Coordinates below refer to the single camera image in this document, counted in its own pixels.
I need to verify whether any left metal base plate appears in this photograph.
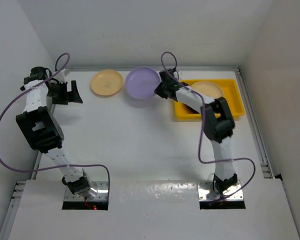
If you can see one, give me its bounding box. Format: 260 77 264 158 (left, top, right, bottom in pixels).
63 181 109 202

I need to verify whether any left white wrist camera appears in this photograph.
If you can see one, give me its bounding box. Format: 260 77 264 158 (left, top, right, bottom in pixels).
59 68 70 78

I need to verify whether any purple plate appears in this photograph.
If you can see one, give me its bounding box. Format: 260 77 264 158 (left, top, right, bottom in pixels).
124 67 161 100

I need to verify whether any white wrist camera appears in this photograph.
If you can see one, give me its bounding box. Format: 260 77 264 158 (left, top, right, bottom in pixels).
173 71 181 79
59 68 70 78

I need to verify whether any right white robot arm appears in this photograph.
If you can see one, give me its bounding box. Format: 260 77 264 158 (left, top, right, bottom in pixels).
154 68 238 196

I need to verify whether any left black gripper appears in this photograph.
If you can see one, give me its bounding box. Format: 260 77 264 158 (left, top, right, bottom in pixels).
46 80 82 105

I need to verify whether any yellow plastic bin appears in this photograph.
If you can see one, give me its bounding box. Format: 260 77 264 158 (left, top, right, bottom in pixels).
173 78 245 122

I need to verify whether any metal base plate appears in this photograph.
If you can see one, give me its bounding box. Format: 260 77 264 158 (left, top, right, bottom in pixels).
63 181 109 202
197 181 244 202

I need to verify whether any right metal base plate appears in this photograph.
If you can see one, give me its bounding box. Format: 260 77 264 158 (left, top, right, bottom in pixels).
197 181 244 202

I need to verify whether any dark rimmed plate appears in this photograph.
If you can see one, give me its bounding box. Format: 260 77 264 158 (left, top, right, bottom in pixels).
184 104 201 115

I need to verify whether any orange plate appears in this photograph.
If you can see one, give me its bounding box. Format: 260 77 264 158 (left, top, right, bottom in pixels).
191 81 224 99
90 69 124 97

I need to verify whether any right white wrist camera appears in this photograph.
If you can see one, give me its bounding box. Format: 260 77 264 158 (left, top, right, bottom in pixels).
173 71 181 79

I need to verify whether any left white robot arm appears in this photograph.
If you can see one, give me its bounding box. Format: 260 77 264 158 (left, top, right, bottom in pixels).
15 66 98 200

